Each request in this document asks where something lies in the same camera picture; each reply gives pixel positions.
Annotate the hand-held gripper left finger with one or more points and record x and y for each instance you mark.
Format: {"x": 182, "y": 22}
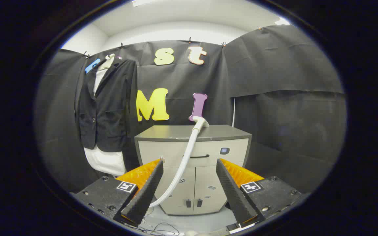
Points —
{"x": 146, "y": 196}

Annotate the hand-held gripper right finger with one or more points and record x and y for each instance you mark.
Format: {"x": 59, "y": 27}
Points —
{"x": 235, "y": 193}

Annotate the white shirt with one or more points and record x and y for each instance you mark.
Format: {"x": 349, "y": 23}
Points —
{"x": 105, "y": 162}

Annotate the white garment steamer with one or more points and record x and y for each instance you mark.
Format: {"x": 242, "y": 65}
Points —
{"x": 189, "y": 150}

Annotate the black suit jacket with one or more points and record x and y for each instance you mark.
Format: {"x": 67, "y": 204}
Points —
{"x": 110, "y": 108}

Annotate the small blue display panel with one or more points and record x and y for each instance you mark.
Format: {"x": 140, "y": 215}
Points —
{"x": 224, "y": 150}

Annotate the grey cabinet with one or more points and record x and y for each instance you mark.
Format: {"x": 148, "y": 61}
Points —
{"x": 176, "y": 132}

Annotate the black backdrop cloth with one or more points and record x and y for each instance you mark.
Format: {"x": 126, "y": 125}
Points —
{"x": 274, "y": 82}

